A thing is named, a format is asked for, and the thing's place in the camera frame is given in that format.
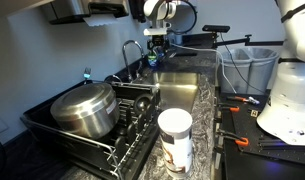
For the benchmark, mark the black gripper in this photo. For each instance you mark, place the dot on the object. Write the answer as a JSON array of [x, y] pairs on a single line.
[[156, 41]]

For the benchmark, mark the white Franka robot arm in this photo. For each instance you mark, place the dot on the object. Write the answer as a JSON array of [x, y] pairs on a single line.
[[288, 100]]

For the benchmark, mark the chrome sink faucet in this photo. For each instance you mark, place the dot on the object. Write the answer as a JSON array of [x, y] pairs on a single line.
[[126, 58]]

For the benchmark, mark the green dish soap bottle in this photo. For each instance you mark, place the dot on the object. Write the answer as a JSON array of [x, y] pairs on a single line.
[[153, 61]]

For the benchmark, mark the black flat rectangular object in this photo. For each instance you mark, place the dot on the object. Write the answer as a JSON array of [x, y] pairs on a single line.
[[187, 53]]

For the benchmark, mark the stainless steel sink basin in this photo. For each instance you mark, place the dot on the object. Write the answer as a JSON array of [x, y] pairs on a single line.
[[177, 88]]

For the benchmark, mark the black round ladle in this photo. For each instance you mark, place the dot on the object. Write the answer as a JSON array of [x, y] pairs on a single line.
[[142, 102]]

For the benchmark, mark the white paper towel sheet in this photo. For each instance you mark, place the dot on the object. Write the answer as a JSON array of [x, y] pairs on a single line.
[[100, 20]]

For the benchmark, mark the small device with teal light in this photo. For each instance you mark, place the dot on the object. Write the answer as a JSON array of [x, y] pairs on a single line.
[[87, 74]]

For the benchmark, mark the grey trash bin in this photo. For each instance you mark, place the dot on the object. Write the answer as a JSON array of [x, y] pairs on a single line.
[[233, 71], [262, 71]]

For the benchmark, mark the stainless steel pot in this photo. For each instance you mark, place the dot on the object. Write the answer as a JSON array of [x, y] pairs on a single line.
[[87, 111]]

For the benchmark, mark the black clamp with orange tip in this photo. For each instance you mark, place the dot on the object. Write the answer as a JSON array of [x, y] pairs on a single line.
[[229, 107], [237, 139]]

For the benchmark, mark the white cylindrical canister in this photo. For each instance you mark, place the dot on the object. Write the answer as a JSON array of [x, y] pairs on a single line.
[[176, 143]]

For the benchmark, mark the steel paper towel dispenser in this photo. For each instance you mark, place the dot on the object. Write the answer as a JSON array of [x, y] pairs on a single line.
[[72, 10]]

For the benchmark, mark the black dish drying rack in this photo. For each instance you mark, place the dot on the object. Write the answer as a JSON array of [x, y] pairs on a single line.
[[132, 143]]

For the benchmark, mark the small square marker tag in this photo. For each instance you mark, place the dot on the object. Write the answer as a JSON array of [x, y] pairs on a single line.
[[254, 113]]

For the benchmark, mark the black robot cart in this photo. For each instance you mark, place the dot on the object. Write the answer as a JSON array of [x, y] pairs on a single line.
[[232, 166]]

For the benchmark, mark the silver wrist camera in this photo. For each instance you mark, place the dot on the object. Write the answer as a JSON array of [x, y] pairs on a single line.
[[155, 32]]

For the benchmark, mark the black wall soap dispenser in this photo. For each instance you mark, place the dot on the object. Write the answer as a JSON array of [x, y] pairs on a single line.
[[137, 10]]

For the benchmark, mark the black exterior camera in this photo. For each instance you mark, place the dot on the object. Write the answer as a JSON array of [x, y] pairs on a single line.
[[216, 28]]

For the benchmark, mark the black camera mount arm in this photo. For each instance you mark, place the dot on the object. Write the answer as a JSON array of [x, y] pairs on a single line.
[[248, 42]]

